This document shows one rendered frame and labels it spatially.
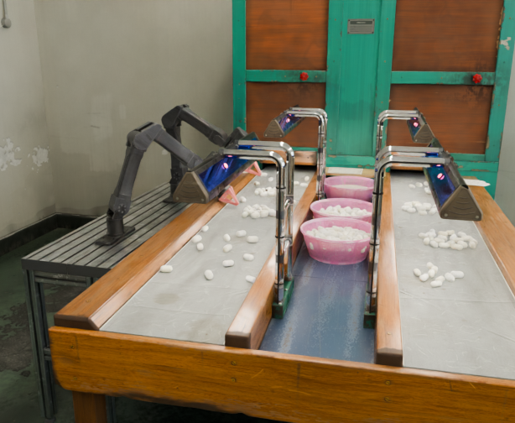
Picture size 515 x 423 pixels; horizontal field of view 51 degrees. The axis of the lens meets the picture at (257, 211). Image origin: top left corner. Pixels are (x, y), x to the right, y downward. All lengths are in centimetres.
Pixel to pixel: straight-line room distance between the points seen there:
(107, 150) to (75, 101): 43
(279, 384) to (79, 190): 341
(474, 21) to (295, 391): 210
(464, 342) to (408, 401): 20
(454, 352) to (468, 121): 179
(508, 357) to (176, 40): 313
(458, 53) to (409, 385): 197
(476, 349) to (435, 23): 188
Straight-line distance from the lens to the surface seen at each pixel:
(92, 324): 133
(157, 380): 130
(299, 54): 287
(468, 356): 127
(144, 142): 208
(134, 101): 406
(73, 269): 194
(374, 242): 136
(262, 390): 123
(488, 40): 288
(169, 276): 158
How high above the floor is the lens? 136
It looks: 16 degrees down
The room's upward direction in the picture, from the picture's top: straight up
